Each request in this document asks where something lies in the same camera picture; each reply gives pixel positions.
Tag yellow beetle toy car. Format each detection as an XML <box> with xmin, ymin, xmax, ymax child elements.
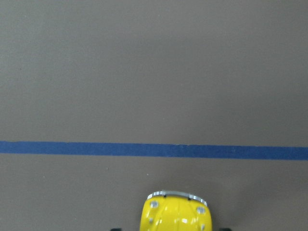
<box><xmin>110</xmin><ymin>190</ymin><xmax>231</xmax><ymax>231</ymax></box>

